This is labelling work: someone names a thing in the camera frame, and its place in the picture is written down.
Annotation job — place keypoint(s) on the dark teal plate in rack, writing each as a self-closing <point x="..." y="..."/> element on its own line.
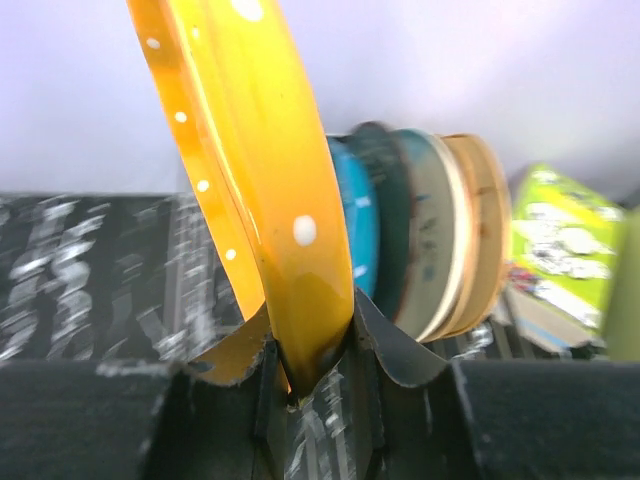
<point x="382" y="157"/>

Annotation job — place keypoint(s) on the orange polka dot plate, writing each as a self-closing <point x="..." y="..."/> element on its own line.
<point x="243" y="115"/>

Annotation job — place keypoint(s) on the green printed paper box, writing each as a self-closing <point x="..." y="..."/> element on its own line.
<point x="567" y="242"/>

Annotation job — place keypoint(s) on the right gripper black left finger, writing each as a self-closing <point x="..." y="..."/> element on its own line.
<point x="136" y="419"/>

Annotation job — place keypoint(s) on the cream plate in rack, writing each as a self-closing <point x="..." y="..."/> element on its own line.
<point x="459" y="250"/>

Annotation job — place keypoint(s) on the blue polka dot plate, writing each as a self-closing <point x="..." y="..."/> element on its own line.
<point x="360" y="208"/>

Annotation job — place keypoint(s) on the teal grey plate in rack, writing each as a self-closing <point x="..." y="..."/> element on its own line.
<point x="436" y="273"/>

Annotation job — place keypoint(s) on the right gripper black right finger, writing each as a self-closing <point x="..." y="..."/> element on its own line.
<point x="418" y="416"/>

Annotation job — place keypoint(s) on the beige plate in rack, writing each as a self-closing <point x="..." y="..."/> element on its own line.
<point x="490" y="234"/>

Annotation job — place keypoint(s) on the light green metal tin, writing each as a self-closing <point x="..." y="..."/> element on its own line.
<point x="621" y="330"/>

